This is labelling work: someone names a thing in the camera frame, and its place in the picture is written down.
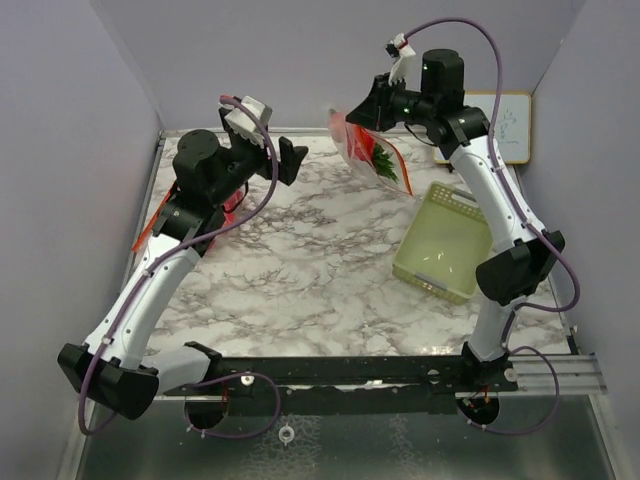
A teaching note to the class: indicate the toy pineapple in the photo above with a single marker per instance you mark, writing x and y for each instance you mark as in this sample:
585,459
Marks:
383,164

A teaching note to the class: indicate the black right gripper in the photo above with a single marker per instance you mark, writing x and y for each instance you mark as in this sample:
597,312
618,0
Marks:
371,112

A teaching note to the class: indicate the red bell pepper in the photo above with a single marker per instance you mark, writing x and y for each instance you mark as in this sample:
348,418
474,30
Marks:
360,143

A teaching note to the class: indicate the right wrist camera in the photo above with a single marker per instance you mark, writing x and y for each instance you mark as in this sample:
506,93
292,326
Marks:
401,52

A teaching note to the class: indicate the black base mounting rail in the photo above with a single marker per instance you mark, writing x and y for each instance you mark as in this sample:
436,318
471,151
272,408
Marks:
350,385

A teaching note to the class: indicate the pale green plastic basket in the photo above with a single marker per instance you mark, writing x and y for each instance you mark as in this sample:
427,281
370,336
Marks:
445,242

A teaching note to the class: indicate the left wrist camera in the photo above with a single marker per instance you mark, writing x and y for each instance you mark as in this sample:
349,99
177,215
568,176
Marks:
239,118

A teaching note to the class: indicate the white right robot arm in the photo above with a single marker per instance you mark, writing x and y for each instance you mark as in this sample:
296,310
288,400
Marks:
524,249

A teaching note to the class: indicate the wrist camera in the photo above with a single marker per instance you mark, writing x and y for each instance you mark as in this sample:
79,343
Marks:
239,118
401,52

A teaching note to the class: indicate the clear orange-zipper zip bag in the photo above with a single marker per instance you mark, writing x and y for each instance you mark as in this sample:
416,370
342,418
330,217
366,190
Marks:
177,216

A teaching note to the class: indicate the small framed whiteboard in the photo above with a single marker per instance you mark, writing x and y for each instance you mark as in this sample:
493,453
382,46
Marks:
513,125

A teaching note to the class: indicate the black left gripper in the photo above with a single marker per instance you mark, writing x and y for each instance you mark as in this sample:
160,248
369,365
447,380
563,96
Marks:
290,156

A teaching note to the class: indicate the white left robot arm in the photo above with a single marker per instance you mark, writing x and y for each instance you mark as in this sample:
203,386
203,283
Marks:
111,367

